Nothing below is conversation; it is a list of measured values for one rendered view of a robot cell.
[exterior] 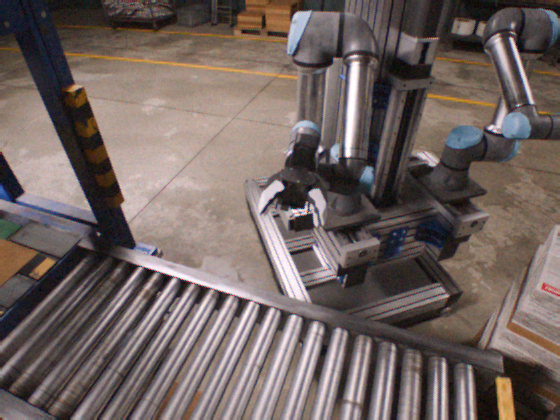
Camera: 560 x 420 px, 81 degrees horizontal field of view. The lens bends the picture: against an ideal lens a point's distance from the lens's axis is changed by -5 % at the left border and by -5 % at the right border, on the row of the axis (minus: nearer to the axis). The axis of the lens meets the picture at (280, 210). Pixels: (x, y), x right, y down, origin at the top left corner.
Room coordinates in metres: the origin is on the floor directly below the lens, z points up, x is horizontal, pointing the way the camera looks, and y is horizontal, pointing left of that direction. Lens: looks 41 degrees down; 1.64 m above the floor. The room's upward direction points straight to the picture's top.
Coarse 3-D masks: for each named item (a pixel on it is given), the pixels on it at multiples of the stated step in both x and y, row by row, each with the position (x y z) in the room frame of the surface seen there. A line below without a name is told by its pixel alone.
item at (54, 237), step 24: (0, 216) 0.95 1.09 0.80; (24, 216) 0.95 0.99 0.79; (48, 216) 0.95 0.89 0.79; (24, 240) 0.81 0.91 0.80; (48, 240) 0.82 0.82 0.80; (72, 240) 0.82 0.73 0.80; (48, 264) 0.71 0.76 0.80; (72, 264) 0.75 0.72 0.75; (0, 288) 0.61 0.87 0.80; (24, 288) 0.61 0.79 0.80; (48, 288) 0.65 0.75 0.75; (0, 312) 0.52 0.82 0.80; (24, 312) 0.56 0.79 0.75; (0, 336) 0.47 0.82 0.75
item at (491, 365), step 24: (96, 240) 0.82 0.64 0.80; (144, 264) 0.71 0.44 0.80; (168, 264) 0.71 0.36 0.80; (216, 288) 0.62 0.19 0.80; (240, 288) 0.62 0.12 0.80; (240, 312) 0.59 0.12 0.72; (264, 312) 0.57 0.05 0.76; (288, 312) 0.54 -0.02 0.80; (312, 312) 0.54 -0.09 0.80; (336, 312) 0.54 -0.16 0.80; (384, 336) 0.46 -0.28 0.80; (408, 336) 0.46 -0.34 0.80; (456, 360) 0.39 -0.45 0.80; (480, 360) 0.39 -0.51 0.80; (480, 384) 0.36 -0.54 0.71
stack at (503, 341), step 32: (544, 256) 0.73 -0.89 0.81; (512, 288) 0.84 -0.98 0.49; (544, 288) 0.59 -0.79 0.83; (512, 320) 0.59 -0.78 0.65; (544, 320) 0.54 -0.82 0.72; (512, 352) 0.55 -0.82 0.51; (544, 352) 0.50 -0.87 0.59; (512, 384) 0.50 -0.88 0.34; (544, 384) 0.46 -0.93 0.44; (480, 416) 0.49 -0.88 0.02; (544, 416) 0.41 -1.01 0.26
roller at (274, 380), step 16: (288, 320) 0.52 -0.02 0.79; (288, 336) 0.47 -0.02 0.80; (288, 352) 0.42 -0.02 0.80; (272, 368) 0.38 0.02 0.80; (288, 368) 0.39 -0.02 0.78; (272, 384) 0.34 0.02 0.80; (256, 400) 0.31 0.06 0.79; (272, 400) 0.30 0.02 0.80; (256, 416) 0.27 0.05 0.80; (272, 416) 0.27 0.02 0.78
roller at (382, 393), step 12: (384, 348) 0.43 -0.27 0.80; (396, 348) 0.43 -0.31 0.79; (384, 360) 0.40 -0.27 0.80; (396, 360) 0.40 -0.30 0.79; (384, 372) 0.37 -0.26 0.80; (384, 384) 0.34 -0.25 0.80; (372, 396) 0.31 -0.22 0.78; (384, 396) 0.31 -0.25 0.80; (372, 408) 0.29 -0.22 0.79; (384, 408) 0.28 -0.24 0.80
